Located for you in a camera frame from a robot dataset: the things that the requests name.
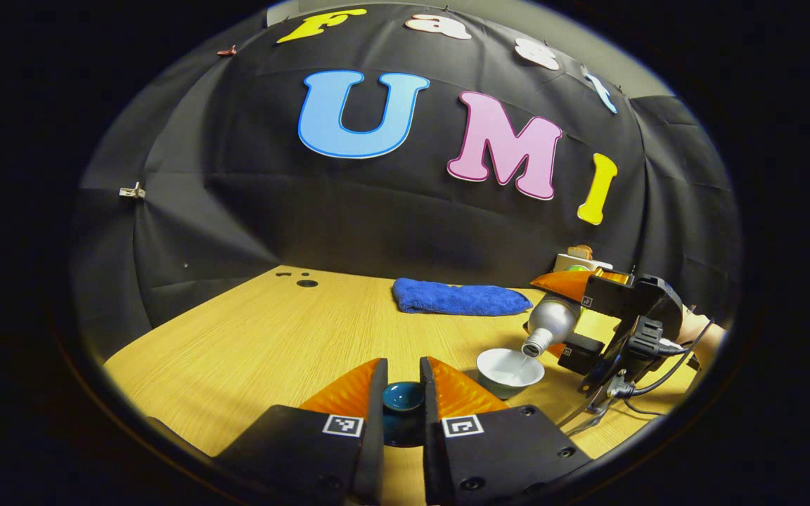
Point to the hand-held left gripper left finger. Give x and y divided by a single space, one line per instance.
306 457

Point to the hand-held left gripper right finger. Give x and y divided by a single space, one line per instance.
496 457

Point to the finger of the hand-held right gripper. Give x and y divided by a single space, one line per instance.
605 295
581 355

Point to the silver water bottle green label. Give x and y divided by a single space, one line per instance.
553 320

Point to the white teacup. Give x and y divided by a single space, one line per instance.
507 372

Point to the teal teacup lid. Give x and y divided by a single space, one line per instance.
403 422

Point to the bread slice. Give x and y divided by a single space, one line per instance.
579 251

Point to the blue towel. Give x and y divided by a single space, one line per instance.
458 299

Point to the black backdrop cloth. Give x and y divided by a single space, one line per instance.
377 218

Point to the metal clip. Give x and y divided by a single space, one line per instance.
132 190

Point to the red clip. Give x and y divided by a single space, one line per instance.
227 50

